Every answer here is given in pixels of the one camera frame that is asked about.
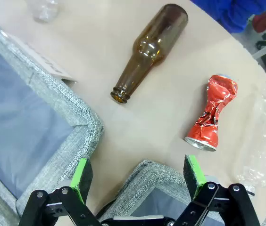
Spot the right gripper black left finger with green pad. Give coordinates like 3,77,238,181
18,158,102,226

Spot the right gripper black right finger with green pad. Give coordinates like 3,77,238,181
174,154,261,226

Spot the crushed red soda can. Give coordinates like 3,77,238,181
184,74,239,152

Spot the large clear plastic bottle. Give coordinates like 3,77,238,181
232,80,266,197

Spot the brown glass beer bottle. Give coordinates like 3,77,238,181
110,3,189,105

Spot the clear plastic bottle pink label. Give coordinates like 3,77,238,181
26,0,59,23

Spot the grey fabric basket for cans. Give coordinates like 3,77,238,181
95,160,225,226

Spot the grey fabric basket for plastic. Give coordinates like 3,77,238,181
0,16,104,226

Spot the white printed paper card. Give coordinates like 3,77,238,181
2,32,77,83

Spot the person in blue hoodie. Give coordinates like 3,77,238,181
191,0,266,33

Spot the red bag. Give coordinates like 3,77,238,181
252,6,266,33

